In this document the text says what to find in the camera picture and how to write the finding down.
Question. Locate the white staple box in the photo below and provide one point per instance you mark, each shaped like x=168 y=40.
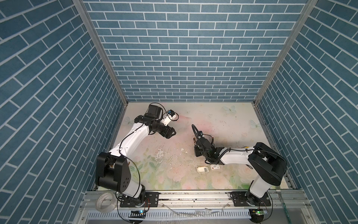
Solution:
x=215 y=167

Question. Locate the aluminium front rail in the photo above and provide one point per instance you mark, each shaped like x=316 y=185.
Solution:
x=187 y=199

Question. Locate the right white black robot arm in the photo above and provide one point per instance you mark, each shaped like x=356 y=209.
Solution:
x=268 y=164

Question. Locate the clear tape roll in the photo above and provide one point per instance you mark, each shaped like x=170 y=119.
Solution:
x=106 y=202

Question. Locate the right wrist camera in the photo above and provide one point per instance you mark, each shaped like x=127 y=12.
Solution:
x=199 y=135

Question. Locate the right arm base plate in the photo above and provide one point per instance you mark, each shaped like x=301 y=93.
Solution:
x=242 y=199

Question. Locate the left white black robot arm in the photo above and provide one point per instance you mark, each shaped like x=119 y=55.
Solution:
x=112 y=168

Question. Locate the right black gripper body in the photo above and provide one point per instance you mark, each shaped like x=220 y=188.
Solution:
x=198 y=152

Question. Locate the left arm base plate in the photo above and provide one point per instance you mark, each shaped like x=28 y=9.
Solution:
x=151 y=198

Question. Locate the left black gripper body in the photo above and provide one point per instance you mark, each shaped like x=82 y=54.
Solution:
x=163 y=129

